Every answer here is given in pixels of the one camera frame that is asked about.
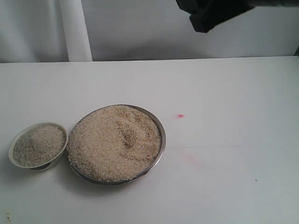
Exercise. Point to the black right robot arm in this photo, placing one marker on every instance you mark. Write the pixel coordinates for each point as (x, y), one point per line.
(207, 14)

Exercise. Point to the rice in steel basin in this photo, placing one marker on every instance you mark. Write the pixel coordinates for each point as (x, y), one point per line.
(114, 144)

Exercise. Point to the small white ceramic bowl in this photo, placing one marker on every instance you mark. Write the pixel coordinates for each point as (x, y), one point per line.
(46, 165)

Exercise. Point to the rice in white bowl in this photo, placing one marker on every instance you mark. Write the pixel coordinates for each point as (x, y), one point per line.
(39, 145)

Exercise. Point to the large steel basin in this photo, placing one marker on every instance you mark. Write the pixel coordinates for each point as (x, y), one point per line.
(162, 144)

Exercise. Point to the white backdrop curtain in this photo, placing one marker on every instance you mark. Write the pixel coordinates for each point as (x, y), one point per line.
(116, 30)

